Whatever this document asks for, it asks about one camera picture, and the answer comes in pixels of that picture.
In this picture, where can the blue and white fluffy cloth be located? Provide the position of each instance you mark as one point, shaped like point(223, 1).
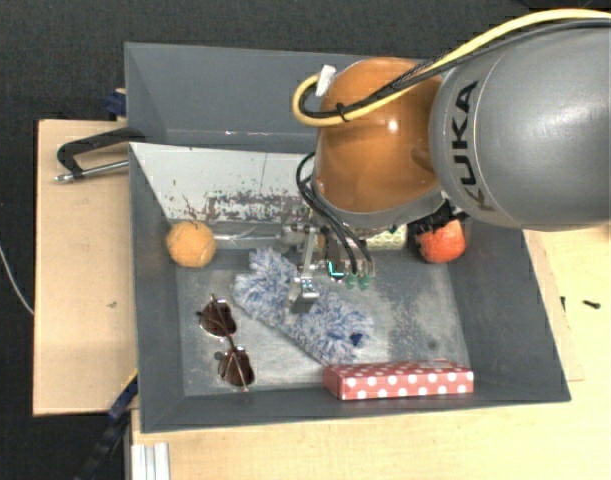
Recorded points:
point(330, 328)

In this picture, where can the brown lens sunglasses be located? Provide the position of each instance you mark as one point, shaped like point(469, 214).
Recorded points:
point(217, 318)

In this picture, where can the orange-red toy fruit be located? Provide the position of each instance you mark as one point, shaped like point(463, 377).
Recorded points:
point(442, 245)

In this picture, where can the orange fuzzy ball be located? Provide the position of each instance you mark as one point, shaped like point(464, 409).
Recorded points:
point(190, 244)

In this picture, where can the red white-dotted box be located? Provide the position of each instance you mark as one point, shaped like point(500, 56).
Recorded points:
point(400, 380)

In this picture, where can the small black screw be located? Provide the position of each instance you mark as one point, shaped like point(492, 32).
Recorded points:
point(593, 304)

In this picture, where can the grey metal bin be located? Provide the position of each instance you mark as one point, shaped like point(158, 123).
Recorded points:
point(165, 318)

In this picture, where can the pale yellow dotted sponge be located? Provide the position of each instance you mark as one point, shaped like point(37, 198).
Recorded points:
point(385, 240)

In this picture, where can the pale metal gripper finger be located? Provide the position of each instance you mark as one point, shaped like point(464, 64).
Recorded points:
point(303, 298)

